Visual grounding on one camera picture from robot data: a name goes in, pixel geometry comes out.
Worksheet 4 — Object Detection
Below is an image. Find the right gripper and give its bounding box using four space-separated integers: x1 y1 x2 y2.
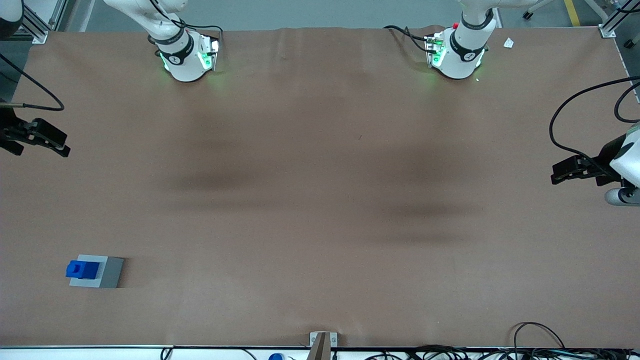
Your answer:
0 107 71 158

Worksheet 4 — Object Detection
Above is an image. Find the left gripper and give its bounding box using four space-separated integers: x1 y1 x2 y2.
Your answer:
551 122 640 188

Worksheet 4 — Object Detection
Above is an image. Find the blue plastic part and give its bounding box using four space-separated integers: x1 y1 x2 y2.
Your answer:
65 260 100 280

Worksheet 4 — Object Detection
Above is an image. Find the gray square base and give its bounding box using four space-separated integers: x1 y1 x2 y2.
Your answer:
68 255 125 289

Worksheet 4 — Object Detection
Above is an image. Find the brown upright beam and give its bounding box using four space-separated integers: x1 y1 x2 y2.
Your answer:
307 332 332 360

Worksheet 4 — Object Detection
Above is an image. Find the long black left gripper cable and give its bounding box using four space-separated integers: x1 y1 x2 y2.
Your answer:
549 76 640 180

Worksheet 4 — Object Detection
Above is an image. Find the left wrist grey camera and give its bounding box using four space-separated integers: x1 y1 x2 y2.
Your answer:
604 187 640 207

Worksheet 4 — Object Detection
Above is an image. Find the short black looped cable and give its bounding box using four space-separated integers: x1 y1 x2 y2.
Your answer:
614 81 640 124

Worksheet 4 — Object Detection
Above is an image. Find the aluminium frame post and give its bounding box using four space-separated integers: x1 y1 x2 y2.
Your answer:
20 0 68 45
582 0 640 39

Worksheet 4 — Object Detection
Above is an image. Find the black right base cable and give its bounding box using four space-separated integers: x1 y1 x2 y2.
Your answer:
177 20 224 43

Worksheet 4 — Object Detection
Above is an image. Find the black base cable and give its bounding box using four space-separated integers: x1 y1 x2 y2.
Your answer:
177 20 224 43
383 25 432 54

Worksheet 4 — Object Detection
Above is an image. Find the black cable bundle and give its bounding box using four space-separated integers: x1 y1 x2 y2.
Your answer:
365 322 640 360

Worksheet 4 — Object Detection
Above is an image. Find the black left base cable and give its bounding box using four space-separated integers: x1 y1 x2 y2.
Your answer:
383 25 432 54

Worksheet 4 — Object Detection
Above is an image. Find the small metal bracket plate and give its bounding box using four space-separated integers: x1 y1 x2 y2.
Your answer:
309 331 338 348

